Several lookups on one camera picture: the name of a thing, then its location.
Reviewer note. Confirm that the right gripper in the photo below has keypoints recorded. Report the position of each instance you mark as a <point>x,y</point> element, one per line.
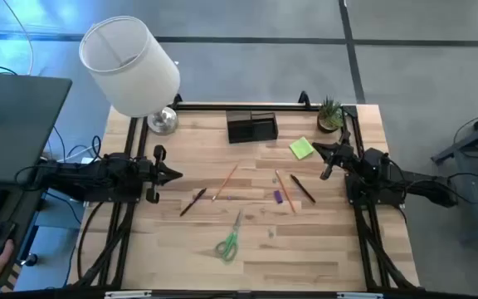
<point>340,157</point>

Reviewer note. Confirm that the green sticky note pad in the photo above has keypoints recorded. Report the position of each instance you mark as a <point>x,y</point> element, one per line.
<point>301,148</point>

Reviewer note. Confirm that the black table clamp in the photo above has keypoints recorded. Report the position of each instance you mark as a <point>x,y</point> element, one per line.
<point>177,101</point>
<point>304,99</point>

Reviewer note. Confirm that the yellow wooden pencil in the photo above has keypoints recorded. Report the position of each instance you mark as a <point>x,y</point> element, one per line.
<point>284,191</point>
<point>225,182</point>

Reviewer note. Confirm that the black mesh desk organizer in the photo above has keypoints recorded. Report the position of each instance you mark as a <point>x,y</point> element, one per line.
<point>251,128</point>

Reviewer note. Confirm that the small black knob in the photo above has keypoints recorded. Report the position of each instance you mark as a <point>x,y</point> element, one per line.
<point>30,259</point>

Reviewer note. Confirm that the black computer mouse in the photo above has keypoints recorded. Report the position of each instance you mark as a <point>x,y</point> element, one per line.
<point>3,232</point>

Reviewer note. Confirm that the purple eraser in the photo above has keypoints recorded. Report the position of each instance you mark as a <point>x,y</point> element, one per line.
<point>278,197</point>

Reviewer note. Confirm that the black bar with white brackets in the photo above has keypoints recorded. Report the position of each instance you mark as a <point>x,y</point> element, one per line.
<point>305,295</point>

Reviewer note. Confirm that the dark grey desk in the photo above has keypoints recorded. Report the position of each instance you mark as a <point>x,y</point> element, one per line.
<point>23,124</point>

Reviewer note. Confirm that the blue-grey floor plate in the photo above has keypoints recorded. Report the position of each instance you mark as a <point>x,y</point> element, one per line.
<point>62,212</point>

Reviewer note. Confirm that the white shade silver table lamp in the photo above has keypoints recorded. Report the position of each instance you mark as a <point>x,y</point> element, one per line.
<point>127,70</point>

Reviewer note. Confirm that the white power adapter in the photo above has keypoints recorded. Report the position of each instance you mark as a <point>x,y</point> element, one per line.
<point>89,161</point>

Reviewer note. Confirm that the black extrusion crossbar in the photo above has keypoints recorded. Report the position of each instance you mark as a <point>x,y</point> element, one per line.
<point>206,107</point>

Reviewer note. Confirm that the small potted green plant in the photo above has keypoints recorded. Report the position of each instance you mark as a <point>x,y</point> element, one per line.
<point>329,118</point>

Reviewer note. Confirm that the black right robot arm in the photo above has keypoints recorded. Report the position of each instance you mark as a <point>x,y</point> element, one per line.
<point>421,187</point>

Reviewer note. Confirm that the black pen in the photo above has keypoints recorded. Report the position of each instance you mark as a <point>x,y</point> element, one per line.
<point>302,188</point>
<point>193,202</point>

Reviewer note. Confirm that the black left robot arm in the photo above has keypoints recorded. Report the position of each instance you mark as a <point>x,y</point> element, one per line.
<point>81,176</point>

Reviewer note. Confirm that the black extrusion side frame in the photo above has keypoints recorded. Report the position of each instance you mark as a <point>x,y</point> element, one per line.
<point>124,249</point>
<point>367,249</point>

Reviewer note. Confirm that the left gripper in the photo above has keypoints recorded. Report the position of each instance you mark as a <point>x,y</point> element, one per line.
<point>158,174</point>

